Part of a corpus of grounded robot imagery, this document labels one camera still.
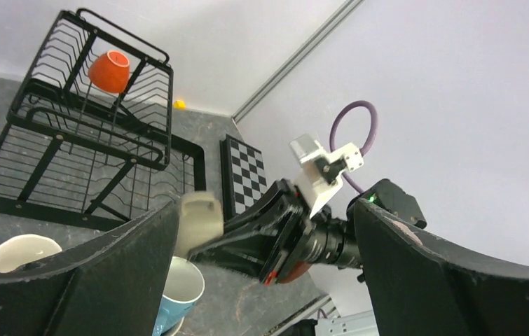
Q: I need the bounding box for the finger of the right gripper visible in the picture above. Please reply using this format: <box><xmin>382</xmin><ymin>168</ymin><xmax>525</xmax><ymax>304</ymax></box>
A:
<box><xmin>188</xmin><ymin>179</ymin><xmax>301</xmax><ymax>281</ymax></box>

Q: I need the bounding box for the light blue faceted mug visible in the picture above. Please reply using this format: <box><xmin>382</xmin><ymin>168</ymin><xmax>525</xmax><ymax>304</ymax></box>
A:
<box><xmin>0</xmin><ymin>234</ymin><xmax>63</xmax><ymax>273</ymax></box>

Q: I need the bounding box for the orange cup top rack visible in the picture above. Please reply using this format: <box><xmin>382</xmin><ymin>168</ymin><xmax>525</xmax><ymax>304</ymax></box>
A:
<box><xmin>88</xmin><ymin>50</ymin><xmax>130</xmax><ymax>94</ymax></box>

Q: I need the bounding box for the checkerboard calibration board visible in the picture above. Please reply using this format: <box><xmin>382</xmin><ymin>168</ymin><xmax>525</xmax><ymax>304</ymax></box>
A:
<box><xmin>220</xmin><ymin>135</ymin><xmax>268</xmax><ymax>220</ymax></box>

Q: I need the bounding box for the blue ribbed mug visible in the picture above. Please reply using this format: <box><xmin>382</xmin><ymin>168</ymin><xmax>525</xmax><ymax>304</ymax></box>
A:
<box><xmin>153</xmin><ymin>256</ymin><xmax>205</xmax><ymax>335</ymax></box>

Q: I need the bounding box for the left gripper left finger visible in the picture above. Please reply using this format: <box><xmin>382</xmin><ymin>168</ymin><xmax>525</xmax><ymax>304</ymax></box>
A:
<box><xmin>0</xmin><ymin>202</ymin><xmax>179</xmax><ymax>335</ymax></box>

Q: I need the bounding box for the small yellow block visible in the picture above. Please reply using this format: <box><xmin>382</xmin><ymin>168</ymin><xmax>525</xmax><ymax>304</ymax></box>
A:
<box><xmin>173</xmin><ymin>99</ymin><xmax>186</xmax><ymax>109</ymax></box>

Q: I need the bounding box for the black wire dish rack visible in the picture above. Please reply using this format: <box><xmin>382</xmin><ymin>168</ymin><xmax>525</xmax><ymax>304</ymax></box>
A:
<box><xmin>0</xmin><ymin>8</ymin><xmax>206</xmax><ymax>231</ymax></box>

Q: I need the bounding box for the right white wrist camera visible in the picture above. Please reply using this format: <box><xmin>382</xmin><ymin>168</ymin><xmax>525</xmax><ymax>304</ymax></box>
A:
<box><xmin>289</xmin><ymin>134</ymin><xmax>364</xmax><ymax>218</ymax></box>

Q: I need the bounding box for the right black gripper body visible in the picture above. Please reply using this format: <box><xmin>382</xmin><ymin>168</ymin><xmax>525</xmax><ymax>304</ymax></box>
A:
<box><xmin>261</xmin><ymin>178</ymin><xmax>427</xmax><ymax>285</ymax></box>

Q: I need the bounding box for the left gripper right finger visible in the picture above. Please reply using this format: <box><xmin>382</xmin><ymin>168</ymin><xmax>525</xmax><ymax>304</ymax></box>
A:
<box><xmin>353</xmin><ymin>199</ymin><xmax>529</xmax><ymax>335</ymax></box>

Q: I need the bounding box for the beige grey mug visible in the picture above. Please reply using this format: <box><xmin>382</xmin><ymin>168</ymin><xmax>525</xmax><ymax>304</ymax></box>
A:
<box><xmin>174</xmin><ymin>191</ymin><xmax>224</xmax><ymax>259</ymax></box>

